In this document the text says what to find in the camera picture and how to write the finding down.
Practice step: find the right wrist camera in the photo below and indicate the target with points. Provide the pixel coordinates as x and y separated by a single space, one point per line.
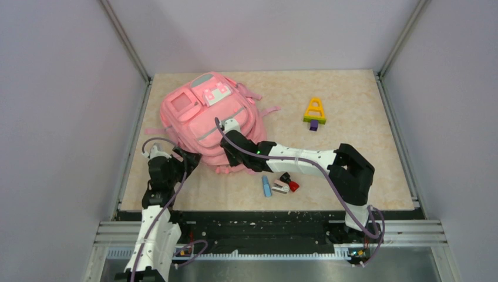
230 125

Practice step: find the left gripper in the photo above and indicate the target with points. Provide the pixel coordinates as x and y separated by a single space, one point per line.
182 164

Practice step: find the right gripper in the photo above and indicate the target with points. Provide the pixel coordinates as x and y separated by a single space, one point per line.
231 160

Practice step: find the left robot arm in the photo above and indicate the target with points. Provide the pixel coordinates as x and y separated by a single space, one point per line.
158 236

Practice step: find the purple toy cube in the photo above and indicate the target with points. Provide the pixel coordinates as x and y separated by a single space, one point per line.
313 125

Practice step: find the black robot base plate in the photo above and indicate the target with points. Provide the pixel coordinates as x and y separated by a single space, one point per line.
318 226

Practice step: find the yellow toy triangle block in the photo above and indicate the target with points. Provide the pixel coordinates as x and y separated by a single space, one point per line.
315 111

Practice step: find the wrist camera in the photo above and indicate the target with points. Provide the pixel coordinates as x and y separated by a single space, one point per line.
230 125
156 151

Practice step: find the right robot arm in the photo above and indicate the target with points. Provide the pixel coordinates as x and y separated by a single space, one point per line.
348 173

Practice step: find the pink student backpack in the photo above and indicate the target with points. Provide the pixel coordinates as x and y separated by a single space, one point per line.
188 115

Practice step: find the red black stamp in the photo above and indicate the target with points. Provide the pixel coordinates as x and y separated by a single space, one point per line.
286 178

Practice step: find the aluminium frame rail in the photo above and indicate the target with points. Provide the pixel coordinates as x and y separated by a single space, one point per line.
124 39

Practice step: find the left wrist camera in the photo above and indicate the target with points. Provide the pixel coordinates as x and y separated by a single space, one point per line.
156 151

